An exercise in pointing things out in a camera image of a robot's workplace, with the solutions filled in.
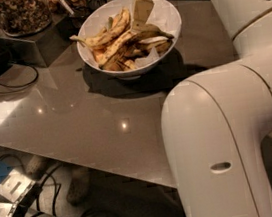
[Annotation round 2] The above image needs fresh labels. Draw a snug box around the large spotted banana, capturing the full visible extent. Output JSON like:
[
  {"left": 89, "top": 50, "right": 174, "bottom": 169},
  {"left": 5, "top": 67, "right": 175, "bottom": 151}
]
[{"left": 98, "top": 24, "right": 174, "bottom": 69}]

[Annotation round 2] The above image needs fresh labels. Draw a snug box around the grey clog shoe right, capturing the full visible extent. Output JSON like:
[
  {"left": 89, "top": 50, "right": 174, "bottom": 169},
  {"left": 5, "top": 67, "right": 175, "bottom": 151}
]
[{"left": 66, "top": 167, "right": 90, "bottom": 206}]

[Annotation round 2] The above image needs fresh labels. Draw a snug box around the grey clog shoe left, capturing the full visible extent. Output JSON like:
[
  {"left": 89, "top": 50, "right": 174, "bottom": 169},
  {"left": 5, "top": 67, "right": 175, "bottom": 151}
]
[{"left": 25, "top": 155, "right": 49, "bottom": 180}]

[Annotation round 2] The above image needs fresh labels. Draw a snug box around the spotted banana top left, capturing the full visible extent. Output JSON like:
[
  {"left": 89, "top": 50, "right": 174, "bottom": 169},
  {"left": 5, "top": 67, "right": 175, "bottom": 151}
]
[{"left": 70, "top": 7, "right": 131, "bottom": 49}]

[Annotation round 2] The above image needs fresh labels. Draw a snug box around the black appliance cable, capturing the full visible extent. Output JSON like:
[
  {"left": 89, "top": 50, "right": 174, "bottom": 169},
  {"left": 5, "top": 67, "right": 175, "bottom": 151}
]
[{"left": 0, "top": 50, "right": 42, "bottom": 93}]

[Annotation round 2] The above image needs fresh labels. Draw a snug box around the white ceramic bowl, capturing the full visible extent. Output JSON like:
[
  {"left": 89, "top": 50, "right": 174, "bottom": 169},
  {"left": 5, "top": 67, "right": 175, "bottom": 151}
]
[{"left": 77, "top": 0, "right": 182, "bottom": 80}]

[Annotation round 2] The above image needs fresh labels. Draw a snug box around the glass jar of nuts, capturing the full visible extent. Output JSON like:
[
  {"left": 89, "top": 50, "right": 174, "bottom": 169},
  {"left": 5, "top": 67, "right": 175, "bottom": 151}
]
[{"left": 0, "top": 0, "right": 52, "bottom": 37}]

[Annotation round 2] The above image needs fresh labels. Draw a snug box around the grey clog shoe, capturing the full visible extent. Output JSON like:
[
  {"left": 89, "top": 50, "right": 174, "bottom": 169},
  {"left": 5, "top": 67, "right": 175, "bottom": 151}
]
[
  {"left": 25, "top": 155, "right": 49, "bottom": 180},
  {"left": 66, "top": 167, "right": 90, "bottom": 206}
]

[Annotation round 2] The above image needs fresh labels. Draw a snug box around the silver electronics box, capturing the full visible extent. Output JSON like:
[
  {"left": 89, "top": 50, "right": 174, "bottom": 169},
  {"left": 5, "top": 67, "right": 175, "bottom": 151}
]
[{"left": 0, "top": 169, "right": 39, "bottom": 217}]

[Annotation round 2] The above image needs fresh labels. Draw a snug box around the glass jar with tongs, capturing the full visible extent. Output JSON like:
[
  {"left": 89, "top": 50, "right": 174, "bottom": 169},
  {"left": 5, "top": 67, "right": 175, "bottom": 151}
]
[{"left": 48, "top": 0, "right": 89, "bottom": 17}]

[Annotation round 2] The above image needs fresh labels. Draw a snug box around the white paper liner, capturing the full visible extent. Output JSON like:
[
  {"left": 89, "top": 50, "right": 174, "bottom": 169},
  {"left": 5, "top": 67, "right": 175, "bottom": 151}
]
[{"left": 134, "top": 0, "right": 182, "bottom": 70}]

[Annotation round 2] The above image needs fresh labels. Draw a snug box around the small banana right side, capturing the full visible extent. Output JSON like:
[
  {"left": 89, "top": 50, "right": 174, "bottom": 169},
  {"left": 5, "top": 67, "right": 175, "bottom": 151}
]
[{"left": 124, "top": 39, "right": 172, "bottom": 59}]

